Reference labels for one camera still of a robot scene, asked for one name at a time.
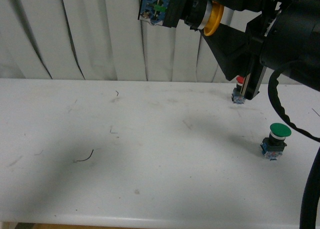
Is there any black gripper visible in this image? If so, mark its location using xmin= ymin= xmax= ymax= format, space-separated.
xmin=200 ymin=0 xmax=295 ymax=100

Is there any yellow mushroom push button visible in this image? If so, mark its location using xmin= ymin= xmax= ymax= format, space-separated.
xmin=137 ymin=0 xmax=224 ymax=37

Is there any red mushroom push button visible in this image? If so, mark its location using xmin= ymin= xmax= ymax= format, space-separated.
xmin=231 ymin=76 xmax=246 ymax=104

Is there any green mushroom push button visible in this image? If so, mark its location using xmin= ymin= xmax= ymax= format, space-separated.
xmin=260 ymin=122 xmax=292 ymax=161

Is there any white curtain backdrop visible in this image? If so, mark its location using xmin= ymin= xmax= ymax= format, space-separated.
xmin=0 ymin=0 xmax=226 ymax=83

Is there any black braided cable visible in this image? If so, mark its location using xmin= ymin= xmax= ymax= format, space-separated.
xmin=267 ymin=61 xmax=320 ymax=229

